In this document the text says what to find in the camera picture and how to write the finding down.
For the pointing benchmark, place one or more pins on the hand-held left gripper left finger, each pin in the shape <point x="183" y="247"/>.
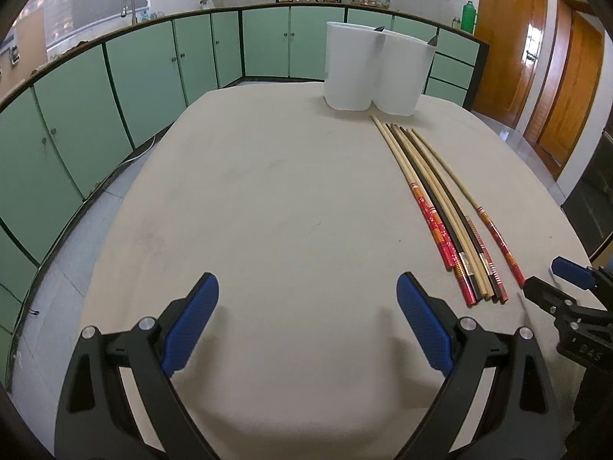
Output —
<point x="191" y="316"/>

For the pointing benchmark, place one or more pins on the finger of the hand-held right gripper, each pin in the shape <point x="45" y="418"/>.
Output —
<point x="546" y="294"/>
<point x="572" y="270"/>

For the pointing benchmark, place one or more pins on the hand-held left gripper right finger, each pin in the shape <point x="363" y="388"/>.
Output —
<point x="424" y="321"/>

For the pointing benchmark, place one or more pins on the white utensil holder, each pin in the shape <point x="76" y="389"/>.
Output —
<point x="349" y="67"/>

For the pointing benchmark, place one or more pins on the black oven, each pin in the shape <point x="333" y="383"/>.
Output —
<point x="594" y="191"/>

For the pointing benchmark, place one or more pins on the wooden door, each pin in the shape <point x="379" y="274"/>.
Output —
<point x="503" y="33"/>
<point x="570" y="81"/>

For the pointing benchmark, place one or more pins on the green kitchen base cabinets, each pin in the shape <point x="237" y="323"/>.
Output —
<point x="72" y="105"/>

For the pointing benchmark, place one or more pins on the green thermos bottle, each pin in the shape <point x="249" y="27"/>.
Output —
<point x="468" y="14"/>

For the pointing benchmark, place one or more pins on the chrome faucet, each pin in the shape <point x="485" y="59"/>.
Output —
<point x="125" y="2"/>

